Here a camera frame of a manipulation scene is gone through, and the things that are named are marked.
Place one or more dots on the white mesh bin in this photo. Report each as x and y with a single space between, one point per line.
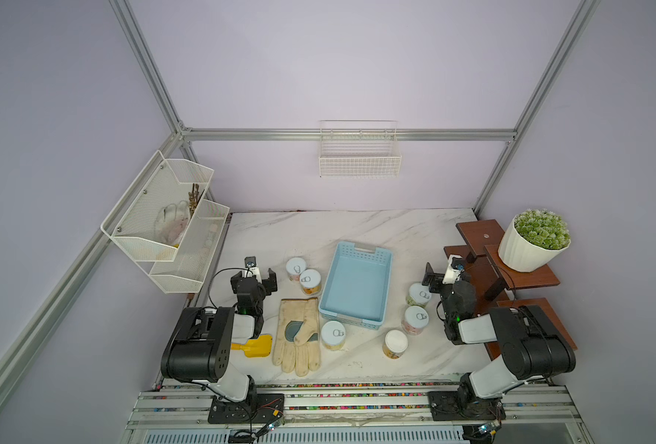
162 182
188 271

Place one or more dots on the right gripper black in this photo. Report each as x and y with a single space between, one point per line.
436 280

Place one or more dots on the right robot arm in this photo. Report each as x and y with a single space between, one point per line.
531 347

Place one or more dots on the green can pull tab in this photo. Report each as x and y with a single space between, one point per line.
418 295

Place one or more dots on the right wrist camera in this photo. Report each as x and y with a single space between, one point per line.
456 266

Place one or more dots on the clear bag in bin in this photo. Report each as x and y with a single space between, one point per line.
171 223

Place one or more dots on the white mesh upper bin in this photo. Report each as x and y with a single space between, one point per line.
162 182

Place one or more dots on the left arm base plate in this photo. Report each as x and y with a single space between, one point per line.
258 409

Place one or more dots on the white potted green plant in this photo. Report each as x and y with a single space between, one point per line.
533 238

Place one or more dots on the yellow plastic scoop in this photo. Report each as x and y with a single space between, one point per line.
255 348

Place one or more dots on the white wire wall basket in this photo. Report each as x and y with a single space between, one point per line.
359 149

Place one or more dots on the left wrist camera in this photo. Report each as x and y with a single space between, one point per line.
252 266

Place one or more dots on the brown wooden tiered shelf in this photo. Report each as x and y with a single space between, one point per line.
491 277

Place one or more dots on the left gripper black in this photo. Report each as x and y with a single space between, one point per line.
268 284

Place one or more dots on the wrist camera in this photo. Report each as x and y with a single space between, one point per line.
456 266
252 266

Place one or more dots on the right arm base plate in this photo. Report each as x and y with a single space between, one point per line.
450 406

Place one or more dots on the light blue plastic basket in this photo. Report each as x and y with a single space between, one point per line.
357 287

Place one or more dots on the white mesh lower bin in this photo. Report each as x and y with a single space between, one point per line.
188 271

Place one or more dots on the orange can pull tab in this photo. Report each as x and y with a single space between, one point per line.
310 281

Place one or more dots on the beige work glove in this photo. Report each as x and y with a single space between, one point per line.
297 339

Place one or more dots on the yellow can pull tab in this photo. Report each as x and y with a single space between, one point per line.
333 335

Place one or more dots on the aluminium frame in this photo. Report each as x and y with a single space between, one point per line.
34 337

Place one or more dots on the pink can back left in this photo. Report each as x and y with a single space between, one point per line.
295 267

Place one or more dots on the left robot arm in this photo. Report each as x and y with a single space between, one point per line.
198 351

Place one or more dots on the pink can pull tab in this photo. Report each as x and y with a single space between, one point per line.
415 320

